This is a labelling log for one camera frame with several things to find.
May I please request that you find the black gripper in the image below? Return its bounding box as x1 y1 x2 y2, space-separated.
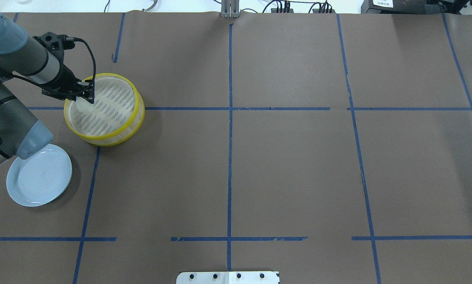
42 65 95 105

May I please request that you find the white steamed bun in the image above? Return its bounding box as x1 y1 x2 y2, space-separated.
75 97 95 114

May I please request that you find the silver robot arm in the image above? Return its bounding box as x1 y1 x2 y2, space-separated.
0 13 95 166

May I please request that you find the yellow round steamer basket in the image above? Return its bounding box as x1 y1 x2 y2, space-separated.
64 73 145 147

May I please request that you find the light blue plate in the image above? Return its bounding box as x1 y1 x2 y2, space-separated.
6 144 73 207

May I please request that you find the black computer box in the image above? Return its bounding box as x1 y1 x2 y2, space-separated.
360 0 443 15

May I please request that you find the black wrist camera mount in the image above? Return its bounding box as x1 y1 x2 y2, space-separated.
32 32 76 62

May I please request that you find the aluminium frame post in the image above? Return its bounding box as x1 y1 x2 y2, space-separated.
219 0 241 19

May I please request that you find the black cable connector box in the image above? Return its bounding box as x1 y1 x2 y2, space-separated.
263 0 293 14

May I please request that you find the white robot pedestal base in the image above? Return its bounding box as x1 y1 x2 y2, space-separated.
176 271 280 284

